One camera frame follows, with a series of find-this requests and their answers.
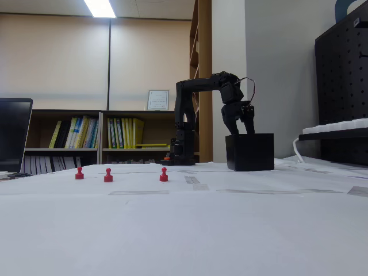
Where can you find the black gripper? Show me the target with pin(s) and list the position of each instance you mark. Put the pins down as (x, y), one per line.
(233, 112)

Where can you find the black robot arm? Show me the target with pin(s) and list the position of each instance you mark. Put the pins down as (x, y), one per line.
(184, 115)

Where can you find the black box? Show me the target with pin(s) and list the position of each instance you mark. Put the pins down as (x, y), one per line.
(250, 152)

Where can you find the long clear tape strip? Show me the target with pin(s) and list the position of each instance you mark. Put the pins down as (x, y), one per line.
(273, 191)

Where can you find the framed white notice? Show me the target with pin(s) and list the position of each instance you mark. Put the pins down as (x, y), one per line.
(158, 100)

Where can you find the tall wooden bookshelf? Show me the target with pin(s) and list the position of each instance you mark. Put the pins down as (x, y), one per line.
(205, 43)

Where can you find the red pawn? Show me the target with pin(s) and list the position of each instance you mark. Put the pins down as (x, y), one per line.
(163, 176)
(108, 176)
(79, 174)

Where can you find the white keyboard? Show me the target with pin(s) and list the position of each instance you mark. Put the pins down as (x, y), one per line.
(339, 125)

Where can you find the wide yellow binder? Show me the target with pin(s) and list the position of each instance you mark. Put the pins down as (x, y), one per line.
(138, 133)

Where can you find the low wooden bookshelf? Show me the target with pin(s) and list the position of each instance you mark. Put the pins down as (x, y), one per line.
(66, 111)
(129, 113)

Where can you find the black pegboard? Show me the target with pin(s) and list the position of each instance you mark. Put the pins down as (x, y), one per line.
(339, 72)

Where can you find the black vertical pole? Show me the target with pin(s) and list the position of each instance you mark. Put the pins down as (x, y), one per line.
(109, 57)

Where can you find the blue chair back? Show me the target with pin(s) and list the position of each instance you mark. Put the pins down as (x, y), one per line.
(340, 8)

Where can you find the ceiling light panel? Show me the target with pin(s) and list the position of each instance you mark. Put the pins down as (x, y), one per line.
(99, 7)

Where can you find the slanted yellow book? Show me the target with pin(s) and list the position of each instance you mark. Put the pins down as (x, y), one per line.
(55, 134)

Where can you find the black laptop screen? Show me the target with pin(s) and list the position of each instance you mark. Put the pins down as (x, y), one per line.
(11, 135)

